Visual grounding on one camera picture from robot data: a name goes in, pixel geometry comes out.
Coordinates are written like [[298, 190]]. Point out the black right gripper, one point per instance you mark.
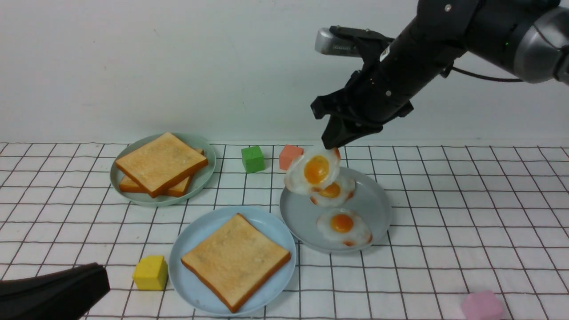
[[382, 89]]

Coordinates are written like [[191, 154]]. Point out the fried egg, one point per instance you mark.
[[336, 194], [344, 227], [313, 171]]

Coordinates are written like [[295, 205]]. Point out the toast slice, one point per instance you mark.
[[162, 163], [130, 186], [235, 261]]

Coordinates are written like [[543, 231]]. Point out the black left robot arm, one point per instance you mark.
[[63, 295]]

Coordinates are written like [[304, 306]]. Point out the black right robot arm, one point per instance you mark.
[[526, 38]]

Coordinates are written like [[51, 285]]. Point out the orange cube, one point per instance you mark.
[[288, 154]]

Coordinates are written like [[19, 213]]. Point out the green cube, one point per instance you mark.
[[252, 159]]

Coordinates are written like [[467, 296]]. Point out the grey plate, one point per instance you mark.
[[370, 202]]

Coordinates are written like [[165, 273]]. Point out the white black-grid tablecloth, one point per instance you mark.
[[466, 219]]

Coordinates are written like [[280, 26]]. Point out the green plate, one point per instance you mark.
[[197, 184]]

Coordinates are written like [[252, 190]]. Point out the light blue plate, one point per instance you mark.
[[196, 294]]

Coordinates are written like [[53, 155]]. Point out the pink cube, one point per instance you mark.
[[482, 305]]

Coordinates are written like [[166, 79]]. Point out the yellow cube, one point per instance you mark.
[[151, 273]]

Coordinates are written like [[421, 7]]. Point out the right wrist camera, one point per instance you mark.
[[348, 41]]

